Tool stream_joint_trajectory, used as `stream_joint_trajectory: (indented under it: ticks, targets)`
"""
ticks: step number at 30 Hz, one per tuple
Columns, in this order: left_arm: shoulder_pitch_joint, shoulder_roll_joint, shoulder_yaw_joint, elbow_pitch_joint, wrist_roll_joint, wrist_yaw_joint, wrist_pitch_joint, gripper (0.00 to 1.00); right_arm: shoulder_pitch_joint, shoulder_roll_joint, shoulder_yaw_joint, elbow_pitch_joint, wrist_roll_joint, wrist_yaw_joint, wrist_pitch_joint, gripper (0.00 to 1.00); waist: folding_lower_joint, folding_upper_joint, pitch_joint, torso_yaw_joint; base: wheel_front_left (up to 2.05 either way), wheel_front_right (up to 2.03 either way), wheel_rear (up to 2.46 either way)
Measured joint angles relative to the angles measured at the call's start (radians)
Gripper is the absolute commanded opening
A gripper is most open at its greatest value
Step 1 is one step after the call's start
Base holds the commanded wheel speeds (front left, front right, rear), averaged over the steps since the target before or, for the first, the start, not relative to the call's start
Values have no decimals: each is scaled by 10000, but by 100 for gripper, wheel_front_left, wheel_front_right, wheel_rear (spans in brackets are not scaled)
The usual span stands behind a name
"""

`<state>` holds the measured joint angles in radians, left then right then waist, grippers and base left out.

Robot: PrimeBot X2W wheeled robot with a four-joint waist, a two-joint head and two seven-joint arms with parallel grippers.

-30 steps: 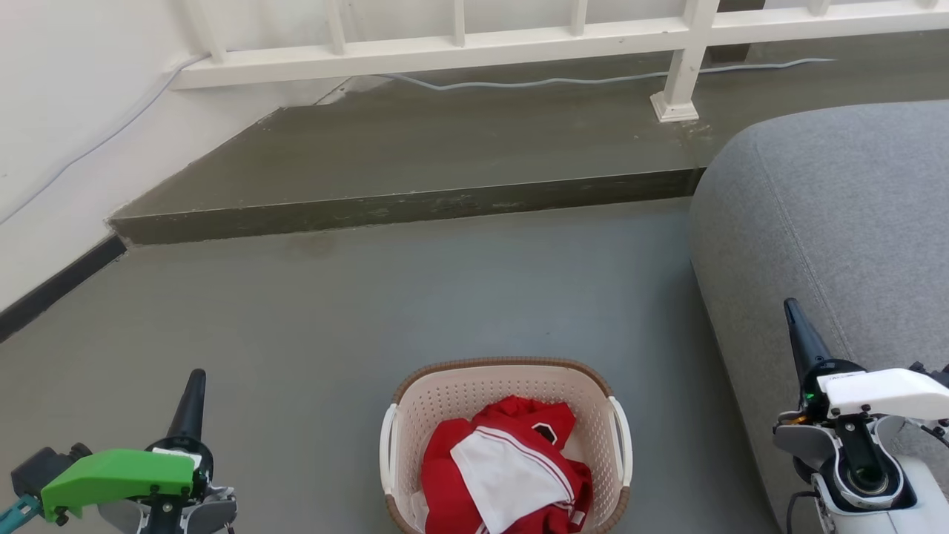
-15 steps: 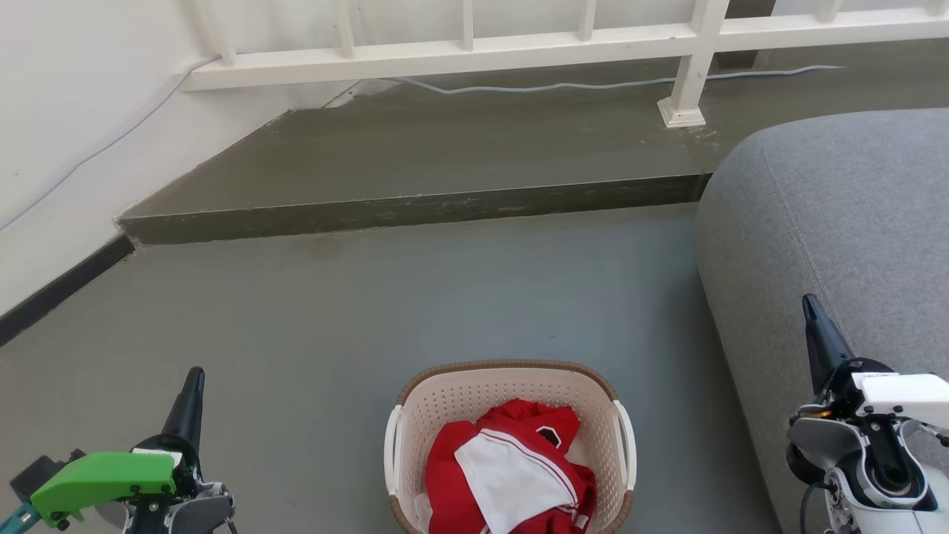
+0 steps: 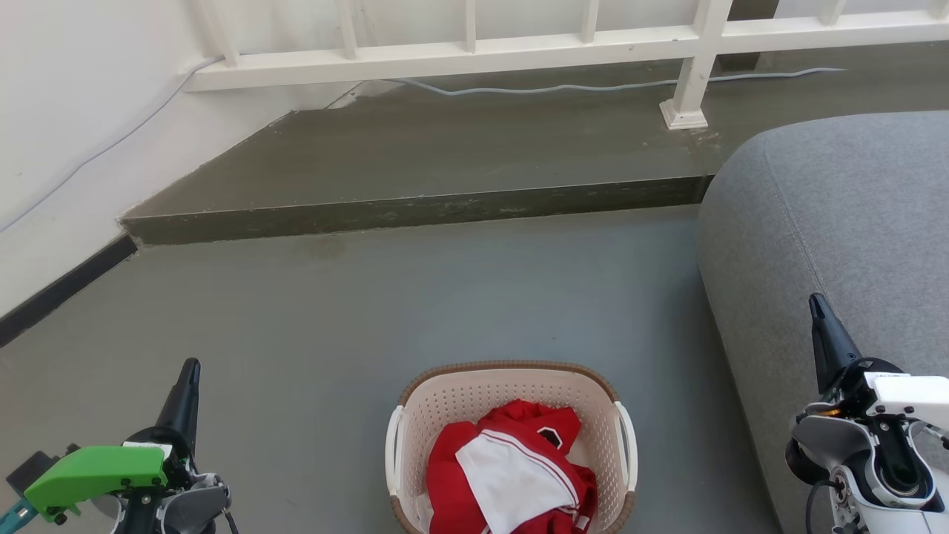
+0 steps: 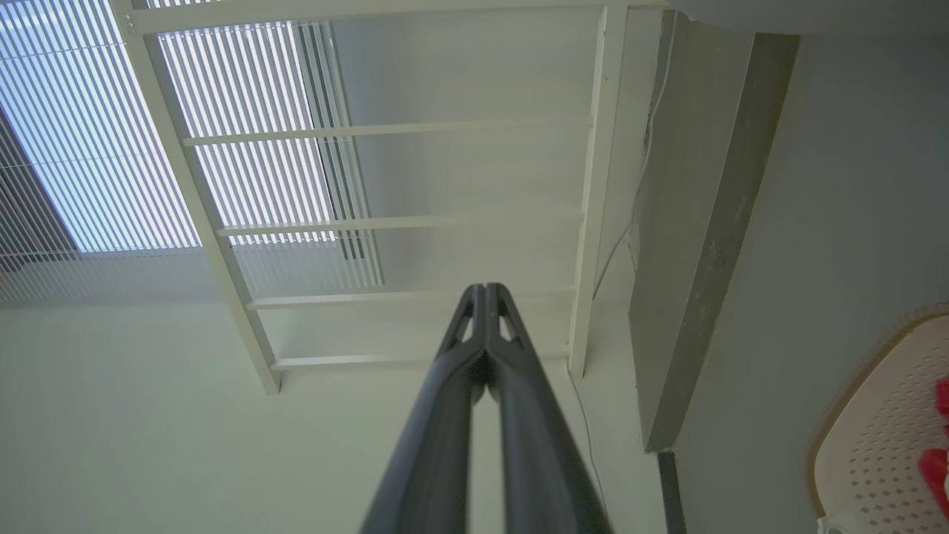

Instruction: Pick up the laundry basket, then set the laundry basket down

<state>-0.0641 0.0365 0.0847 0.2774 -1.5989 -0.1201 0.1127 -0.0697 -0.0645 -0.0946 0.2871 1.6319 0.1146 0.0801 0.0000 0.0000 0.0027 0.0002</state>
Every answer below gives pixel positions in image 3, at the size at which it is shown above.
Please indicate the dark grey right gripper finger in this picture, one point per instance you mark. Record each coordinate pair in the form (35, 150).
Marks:
(830, 343)

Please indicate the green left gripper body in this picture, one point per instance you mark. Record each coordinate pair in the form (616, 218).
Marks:
(96, 471)

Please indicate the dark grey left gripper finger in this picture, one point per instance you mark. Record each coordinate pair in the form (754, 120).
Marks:
(182, 404)

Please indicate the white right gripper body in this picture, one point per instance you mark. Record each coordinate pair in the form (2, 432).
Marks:
(906, 399)

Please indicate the cream plastic laundry basket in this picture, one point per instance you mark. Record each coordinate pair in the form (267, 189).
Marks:
(479, 393)

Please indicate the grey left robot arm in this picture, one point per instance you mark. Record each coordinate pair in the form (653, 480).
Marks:
(194, 506)

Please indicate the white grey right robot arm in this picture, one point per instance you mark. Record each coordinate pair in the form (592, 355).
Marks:
(829, 441)

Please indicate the teal connector on left wrist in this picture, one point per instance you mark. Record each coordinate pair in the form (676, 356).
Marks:
(13, 515)

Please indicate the grey fabric sofa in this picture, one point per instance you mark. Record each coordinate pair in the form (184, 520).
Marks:
(852, 222)

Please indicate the black baseboard strip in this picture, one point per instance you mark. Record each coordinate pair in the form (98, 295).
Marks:
(67, 285)

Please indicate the red and white jersey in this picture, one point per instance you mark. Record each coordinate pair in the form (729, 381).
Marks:
(464, 463)

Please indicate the white wooden railing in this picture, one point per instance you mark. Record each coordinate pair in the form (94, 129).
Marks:
(445, 55)

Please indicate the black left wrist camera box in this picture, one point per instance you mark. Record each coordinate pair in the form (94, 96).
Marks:
(30, 467)

